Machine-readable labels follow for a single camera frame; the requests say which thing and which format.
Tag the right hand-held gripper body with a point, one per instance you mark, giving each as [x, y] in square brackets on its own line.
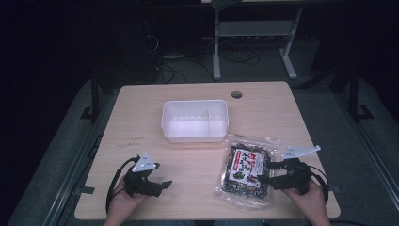
[293, 177]

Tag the clear seaweed snack packet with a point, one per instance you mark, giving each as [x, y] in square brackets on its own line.
[246, 171]

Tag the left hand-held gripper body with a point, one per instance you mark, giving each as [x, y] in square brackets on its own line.
[141, 185]

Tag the grey table edge clip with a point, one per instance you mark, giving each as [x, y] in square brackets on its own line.
[85, 190]

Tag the person's left hand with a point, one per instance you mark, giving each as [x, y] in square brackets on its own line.
[120, 204]

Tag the person's right hand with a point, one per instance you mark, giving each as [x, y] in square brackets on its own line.
[312, 201]

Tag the white plastic container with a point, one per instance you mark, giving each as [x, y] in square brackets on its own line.
[194, 124]

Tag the black metal stand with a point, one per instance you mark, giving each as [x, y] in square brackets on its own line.
[94, 100]
[355, 94]

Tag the white metal desk frame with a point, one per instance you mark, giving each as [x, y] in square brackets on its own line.
[254, 28]

